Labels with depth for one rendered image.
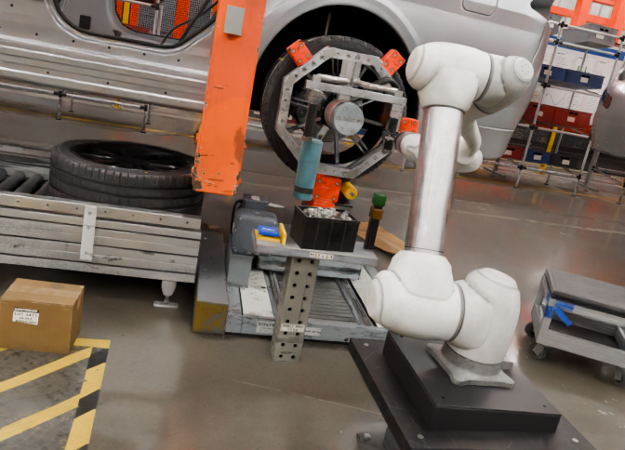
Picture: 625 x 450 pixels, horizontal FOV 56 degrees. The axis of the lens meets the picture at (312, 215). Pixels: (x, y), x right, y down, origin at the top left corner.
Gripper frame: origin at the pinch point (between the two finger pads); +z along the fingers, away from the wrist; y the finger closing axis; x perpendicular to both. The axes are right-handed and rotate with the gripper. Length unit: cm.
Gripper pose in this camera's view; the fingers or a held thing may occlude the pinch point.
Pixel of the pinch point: (391, 134)
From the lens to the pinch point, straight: 246.4
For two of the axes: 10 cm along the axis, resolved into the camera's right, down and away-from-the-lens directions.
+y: 9.7, 1.3, 2.2
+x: 1.9, -9.5, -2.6
